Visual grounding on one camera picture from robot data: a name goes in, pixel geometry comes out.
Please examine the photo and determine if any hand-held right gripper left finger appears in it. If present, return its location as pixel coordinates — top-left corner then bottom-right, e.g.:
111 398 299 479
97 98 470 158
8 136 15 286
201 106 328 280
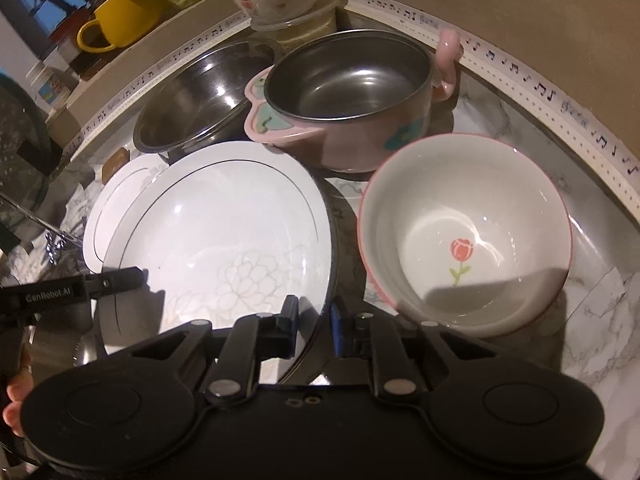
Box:
107 296 300 406

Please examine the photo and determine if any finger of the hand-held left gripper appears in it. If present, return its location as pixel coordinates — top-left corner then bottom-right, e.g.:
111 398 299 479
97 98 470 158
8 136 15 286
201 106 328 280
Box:
0 267 146 317

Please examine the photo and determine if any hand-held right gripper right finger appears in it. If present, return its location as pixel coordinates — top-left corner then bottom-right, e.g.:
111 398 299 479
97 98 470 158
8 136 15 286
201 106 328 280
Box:
331 296 505 404

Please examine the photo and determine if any large white plate silver line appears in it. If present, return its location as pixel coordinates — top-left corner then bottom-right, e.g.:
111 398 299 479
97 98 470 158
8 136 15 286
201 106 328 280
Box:
100 141 340 386

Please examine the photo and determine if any white bowl with tulip print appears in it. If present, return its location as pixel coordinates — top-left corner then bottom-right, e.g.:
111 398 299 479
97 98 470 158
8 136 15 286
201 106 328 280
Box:
356 132 573 338

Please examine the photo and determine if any stainless steel bowl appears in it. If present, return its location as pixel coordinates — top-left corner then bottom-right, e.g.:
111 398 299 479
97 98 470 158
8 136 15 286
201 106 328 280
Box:
132 40 281 163

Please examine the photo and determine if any person's left hand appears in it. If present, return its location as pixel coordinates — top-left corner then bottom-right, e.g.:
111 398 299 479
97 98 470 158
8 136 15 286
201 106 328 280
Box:
1 366 35 437

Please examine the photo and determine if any small white plate silver line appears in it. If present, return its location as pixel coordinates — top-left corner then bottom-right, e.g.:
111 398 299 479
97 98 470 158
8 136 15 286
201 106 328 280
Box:
81 152 173 276

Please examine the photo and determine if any small brown tag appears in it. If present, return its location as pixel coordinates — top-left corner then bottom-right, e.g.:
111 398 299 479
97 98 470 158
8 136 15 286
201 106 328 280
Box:
102 149 128 183

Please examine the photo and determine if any glass pot lid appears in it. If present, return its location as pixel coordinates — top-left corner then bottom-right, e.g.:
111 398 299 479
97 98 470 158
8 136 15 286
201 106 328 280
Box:
0 74 63 261

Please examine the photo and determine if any white jar with printed label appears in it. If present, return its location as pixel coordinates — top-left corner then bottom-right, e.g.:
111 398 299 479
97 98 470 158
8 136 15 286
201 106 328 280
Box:
25 62 68 116

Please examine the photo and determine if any dark box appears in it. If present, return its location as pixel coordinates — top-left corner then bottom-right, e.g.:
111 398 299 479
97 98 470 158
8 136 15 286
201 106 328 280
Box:
50 25 108 78

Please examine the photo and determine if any yellow mug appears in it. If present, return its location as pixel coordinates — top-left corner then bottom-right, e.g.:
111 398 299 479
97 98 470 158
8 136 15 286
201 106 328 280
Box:
76 0 168 55

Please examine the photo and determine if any clear plastic container with lid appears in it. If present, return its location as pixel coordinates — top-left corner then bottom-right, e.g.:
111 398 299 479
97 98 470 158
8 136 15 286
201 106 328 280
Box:
250 0 346 53

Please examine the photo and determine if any white edge strip note print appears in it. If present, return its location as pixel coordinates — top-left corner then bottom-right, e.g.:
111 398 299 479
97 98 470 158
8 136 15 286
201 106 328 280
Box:
65 0 640 186

